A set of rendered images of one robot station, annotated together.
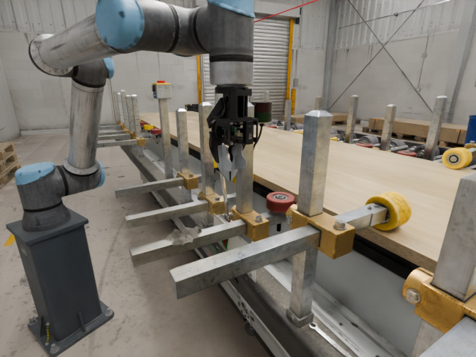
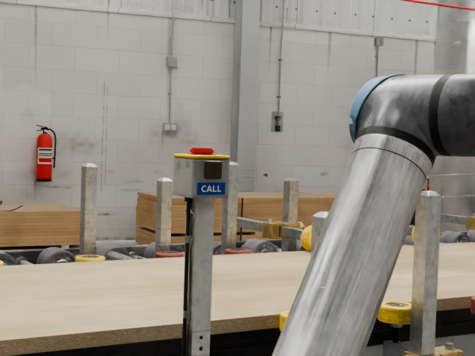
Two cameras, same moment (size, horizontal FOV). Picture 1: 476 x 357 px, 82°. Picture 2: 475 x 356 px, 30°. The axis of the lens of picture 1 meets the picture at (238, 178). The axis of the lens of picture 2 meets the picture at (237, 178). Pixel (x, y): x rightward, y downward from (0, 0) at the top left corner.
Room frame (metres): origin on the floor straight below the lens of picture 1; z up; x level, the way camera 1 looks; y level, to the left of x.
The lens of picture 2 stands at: (1.34, 1.83, 1.26)
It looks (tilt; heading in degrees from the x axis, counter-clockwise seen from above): 3 degrees down; 269
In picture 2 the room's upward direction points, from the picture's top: 2 degrees clockwise
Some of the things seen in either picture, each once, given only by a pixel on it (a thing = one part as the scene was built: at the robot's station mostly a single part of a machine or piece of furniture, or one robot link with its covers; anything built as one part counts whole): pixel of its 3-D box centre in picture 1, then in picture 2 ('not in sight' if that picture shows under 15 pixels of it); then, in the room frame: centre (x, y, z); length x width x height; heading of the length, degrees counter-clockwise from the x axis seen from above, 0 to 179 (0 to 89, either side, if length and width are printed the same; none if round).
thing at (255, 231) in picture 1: (248, 221); not in sight; (0.69, -0.03, 0.85); 0.14 x 0.06 x 0.05; 30
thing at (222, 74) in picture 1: (232, 76); not in sight; (0.61, 0.01, 1.23); 0.10 x 0.09 x 0.05; 120
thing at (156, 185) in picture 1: (171, 183); not in sight; (1.07, 0.28, 0.82); 0.44 x 0.03 x 0.04; 120
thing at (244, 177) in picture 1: (244, 191); not in sight; (0.71, -0.02, 0.93); 0.04 x 0.04 x 0.48; 30
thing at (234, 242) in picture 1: (231, 244); not in sight; (0.72, 0.02, 0.75); 0.26 x 0.01 x 0.10; 30
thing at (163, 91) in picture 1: (161, 91); (201, 177); (1.37, 0.36, 1.18); 0.07 x 0.07 x 0.08; 30
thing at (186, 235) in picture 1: (185, 232); not in sight; (0.58, 0.13, 0.87); 0.09 x 0.07 x 0.02; 120
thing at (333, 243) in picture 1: (316, 227); not in sight; (0.47, -0.15, 0.95); 0.14 x 0.06 x 0.05; 30
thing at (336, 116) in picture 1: (319, 117); not in sight; (9.10, -2.66, 0.23); 2.41 x 0.77 x 0.17; 115
